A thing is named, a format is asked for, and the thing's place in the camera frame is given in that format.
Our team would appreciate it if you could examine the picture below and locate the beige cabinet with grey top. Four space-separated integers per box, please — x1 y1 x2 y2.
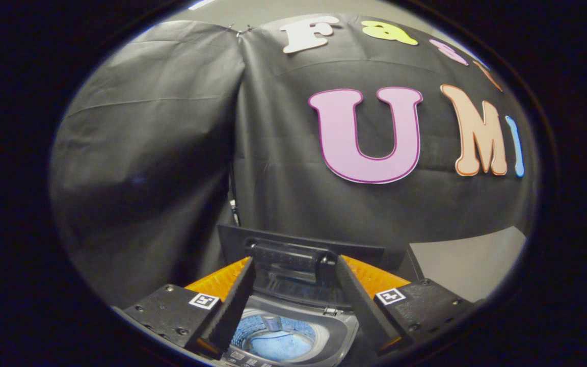
395 226 527 304

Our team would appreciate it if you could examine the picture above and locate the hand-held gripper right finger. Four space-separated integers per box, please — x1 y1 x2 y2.
335 254 477 357

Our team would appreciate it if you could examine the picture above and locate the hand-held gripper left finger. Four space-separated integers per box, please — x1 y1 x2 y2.
123 256 256 358

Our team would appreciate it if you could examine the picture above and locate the black backdrop cloth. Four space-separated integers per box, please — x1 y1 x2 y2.
49 13 539 309

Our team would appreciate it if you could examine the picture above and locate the light blue shirt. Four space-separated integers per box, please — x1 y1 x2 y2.
248 330 315 361

